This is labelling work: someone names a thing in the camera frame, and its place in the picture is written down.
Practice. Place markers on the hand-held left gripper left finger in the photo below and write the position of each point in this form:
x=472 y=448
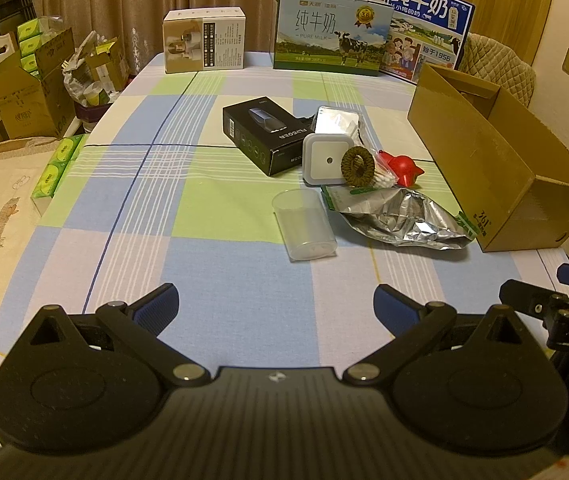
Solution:
x=157 y=305

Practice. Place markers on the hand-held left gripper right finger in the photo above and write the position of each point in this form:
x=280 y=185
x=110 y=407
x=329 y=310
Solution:
x=393 y=306

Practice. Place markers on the brown cardboard box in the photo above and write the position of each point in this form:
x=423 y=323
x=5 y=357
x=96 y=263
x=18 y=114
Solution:
x=464 y=125

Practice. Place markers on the clear bag with white block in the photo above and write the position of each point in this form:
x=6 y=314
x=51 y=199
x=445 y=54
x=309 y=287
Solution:
x=337 y=120

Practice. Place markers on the crumpled silver foil bag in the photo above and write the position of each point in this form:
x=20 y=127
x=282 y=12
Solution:
x=404 y=217

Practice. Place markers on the checked tablecloth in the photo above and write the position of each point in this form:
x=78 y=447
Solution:
x=164 y=210

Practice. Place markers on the clear plastic cup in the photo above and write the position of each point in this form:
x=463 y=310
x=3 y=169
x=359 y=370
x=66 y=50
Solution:
x=304 y=230

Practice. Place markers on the bag of cotton swabs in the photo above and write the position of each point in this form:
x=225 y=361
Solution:
x=382 y=178

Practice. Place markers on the red plastic toy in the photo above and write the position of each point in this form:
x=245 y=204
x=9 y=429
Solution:
x=407 y=167

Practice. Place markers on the white square night light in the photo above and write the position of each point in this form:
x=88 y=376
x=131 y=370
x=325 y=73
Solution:
x=319 y=160

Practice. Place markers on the green tissue multipack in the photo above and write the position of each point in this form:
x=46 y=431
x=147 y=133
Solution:
x=57 y=165

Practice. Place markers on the black shaver box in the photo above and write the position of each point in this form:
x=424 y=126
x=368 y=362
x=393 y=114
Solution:
x=259 y=130

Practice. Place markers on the quilted beige chair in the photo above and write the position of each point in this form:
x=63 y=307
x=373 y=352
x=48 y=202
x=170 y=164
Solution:
x=504 y=70

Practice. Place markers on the white plastic trash bag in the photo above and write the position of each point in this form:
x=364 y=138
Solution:
x=89 y=85

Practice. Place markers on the open cardboard storage box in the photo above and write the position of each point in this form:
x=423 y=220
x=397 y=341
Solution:
x=29 y=105

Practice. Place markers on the white appliance box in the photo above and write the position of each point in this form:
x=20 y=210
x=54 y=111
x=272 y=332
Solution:
x=189 y=40

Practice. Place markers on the green milk carton box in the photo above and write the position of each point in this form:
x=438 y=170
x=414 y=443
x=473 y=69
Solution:
x=314 y=35

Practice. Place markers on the stack of green tissue packs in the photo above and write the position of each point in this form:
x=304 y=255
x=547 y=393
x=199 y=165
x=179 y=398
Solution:
x=32 y=35

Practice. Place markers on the blue milk carton box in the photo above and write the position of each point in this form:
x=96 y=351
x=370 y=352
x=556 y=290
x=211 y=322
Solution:
x=429 y=10

